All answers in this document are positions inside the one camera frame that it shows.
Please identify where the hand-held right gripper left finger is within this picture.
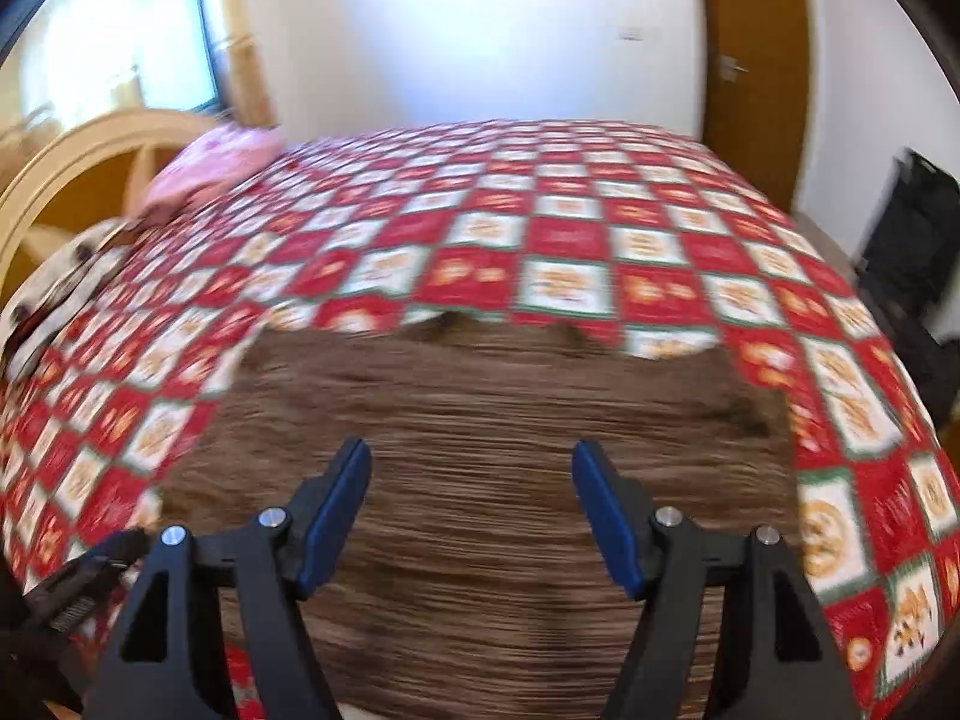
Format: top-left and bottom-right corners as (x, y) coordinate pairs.
(88, 436), (374, 720)

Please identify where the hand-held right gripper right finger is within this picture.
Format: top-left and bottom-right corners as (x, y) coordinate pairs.
(571, 439), (860, 720)

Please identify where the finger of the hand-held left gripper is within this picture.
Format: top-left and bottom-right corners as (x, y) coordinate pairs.
(22, 527), (151, 638)

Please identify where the brown knitted sweater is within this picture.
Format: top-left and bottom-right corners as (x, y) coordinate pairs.
(157, 311), (800, 720)

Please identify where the white patterned pillow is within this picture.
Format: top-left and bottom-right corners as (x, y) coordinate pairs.
(0, 217), (142, 381)

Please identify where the red checkered printed bedspread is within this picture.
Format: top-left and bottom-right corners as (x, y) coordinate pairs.
(0, 118), (960, 720)

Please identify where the black bag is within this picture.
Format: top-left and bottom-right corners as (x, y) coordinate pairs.
(889, 313), (960, 428)

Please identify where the pink pillow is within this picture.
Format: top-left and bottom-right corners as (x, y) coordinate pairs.
(142, 124), (287, 222)

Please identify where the black folded chair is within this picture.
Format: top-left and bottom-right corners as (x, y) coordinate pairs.
(855, 148), (960, 331)

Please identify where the wooden bed headboard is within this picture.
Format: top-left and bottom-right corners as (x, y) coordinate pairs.
(0, 109), (226, 301)

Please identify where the brown wooden door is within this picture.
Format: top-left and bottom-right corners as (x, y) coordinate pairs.
(697, 0), (816, 216)

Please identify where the yellow patterned curtain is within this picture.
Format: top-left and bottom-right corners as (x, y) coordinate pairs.
(214, 0), (277, 128)

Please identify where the window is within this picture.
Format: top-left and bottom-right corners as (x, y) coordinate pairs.
(126, 0), (227, 119)

